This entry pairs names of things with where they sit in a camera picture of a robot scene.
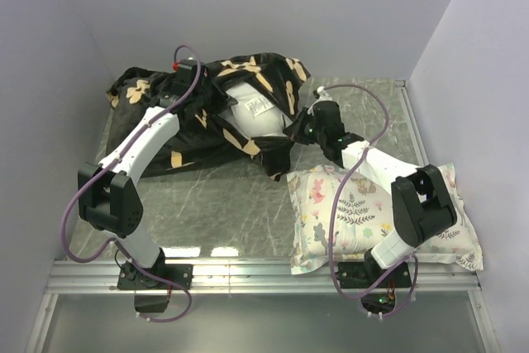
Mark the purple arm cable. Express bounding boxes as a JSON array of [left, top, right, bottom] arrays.
[[61, 45, 203, 322], [316, 83, 419, 320]]

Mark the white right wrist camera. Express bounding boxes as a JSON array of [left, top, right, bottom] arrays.
[[313, 86, 333, 104]]

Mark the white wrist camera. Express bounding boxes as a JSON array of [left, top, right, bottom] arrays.
[[313, 86, 333, 104], [173, 58, 196, 73]]

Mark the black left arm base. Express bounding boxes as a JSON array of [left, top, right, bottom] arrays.
[[117, 263, 193, 322]]

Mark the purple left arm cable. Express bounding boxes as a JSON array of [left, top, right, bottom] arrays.
[[61, 45, 203, 322]]

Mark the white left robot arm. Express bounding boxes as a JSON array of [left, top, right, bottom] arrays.
[[77, 60, 207, 289]]

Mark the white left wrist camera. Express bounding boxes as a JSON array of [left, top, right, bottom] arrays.
[[173, 58, 196, 73]]

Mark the white animal print pillow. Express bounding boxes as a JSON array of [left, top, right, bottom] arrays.
[[287, 165, 484, 275]]

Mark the black floral plush pillowcase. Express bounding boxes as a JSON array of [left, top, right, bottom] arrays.
[[95, 52, 312, 183]]

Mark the aluminium mounting rail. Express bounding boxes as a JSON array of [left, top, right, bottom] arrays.
[[45, 258, 481, 295]]

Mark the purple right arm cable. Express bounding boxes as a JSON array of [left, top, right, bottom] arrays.
[[316, 83, 419, 320]]

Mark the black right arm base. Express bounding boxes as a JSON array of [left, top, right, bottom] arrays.
[[334, 262, 418, 320]]

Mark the aluminium side rail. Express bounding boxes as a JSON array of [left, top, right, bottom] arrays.
[[394, 80, 429, 166]]

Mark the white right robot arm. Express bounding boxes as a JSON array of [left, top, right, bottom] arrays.
[[285, 100, 457, 287]]

